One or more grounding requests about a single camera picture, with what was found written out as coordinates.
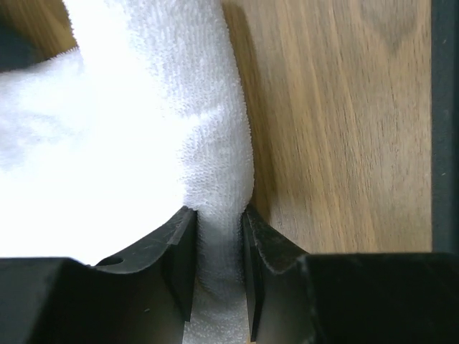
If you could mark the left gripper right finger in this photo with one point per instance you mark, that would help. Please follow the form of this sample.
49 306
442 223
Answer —
297 297

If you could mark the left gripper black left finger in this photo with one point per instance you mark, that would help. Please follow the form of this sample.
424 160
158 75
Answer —
142 294

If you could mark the white towel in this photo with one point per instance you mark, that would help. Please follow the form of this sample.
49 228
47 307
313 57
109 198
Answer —
100 145

